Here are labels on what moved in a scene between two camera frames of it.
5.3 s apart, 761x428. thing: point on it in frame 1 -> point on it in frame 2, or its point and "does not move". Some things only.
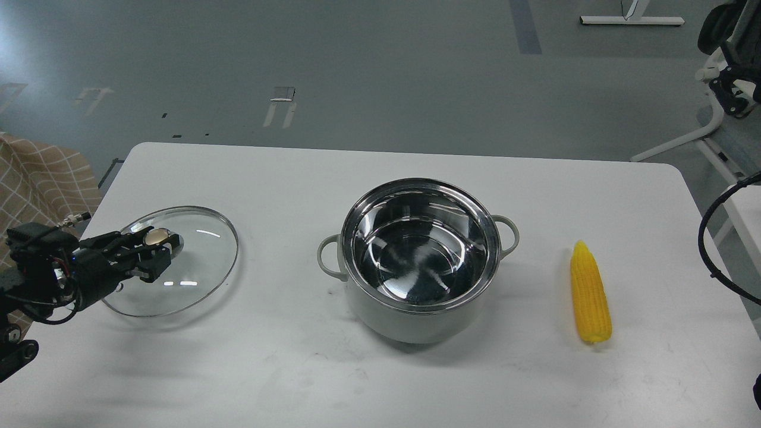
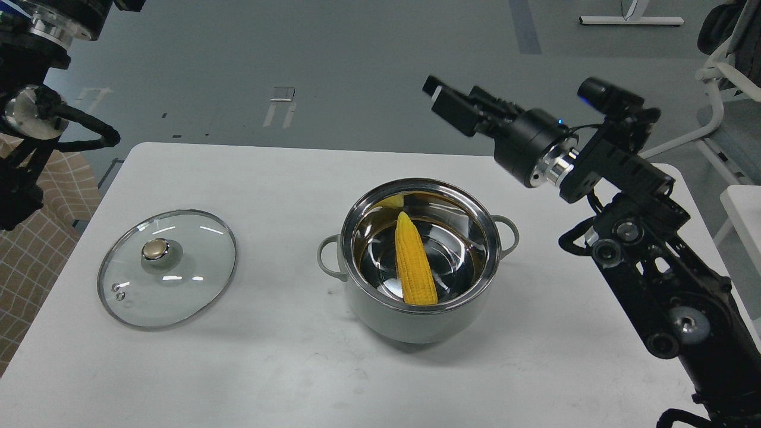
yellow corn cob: [591, 301] -> [417, 278]
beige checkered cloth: [40, 183] does not move
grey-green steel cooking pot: [420, 257] does not move
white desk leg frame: [629, 19] does not move
